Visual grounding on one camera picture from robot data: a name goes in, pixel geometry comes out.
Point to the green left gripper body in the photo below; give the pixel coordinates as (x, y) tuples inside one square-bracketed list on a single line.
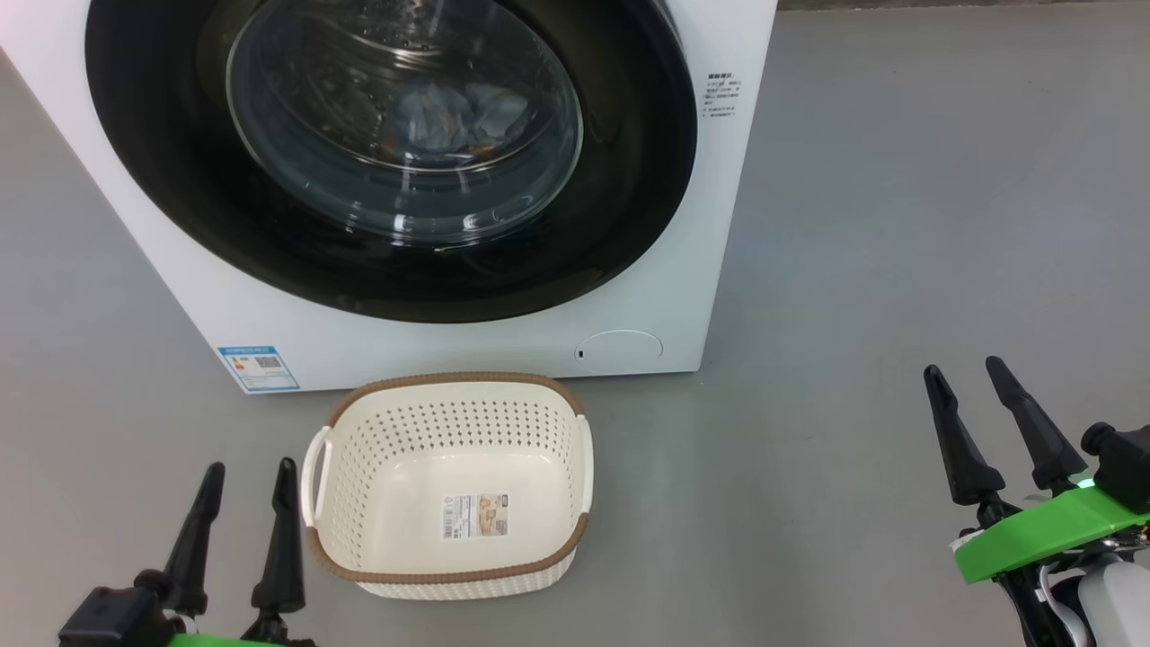
[(234, 638)]

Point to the round dark washing machine door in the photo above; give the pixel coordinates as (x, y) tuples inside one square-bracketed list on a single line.
[(162, 135)]

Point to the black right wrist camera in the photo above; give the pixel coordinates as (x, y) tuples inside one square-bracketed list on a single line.
[(1127, 463)]

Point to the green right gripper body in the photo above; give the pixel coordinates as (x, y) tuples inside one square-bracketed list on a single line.
[(1042, 535)]

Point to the black printed text label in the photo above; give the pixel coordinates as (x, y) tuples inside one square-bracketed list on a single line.
[(724, 94)]

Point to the round white filter cover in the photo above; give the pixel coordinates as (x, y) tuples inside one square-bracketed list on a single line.
[(620, 350)]

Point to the white front-load washing machine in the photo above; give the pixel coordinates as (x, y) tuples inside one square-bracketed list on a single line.
[(135, 207)]

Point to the cream laundry basket brown rim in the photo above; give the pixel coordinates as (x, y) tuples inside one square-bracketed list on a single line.
[(404, 476)]

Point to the blue orange patterned clothes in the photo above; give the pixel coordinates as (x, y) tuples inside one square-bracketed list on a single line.
[(449, 121)]

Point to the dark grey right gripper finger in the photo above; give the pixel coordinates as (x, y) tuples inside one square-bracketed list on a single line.
[(1047, 449), (970, 463)]

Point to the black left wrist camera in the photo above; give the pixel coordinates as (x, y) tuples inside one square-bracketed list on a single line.
[(112, 620)]

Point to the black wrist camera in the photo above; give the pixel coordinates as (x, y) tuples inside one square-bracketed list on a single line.
[(1127, 463), (112, 620)]

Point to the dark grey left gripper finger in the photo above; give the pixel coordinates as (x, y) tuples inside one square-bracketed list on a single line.
[(198, 548), (283, 557)]

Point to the basket product label sticker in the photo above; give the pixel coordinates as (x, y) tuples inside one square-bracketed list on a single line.
[(474, 516)]

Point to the blue energy label sticker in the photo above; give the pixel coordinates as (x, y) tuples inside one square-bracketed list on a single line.
[(259, 368)]

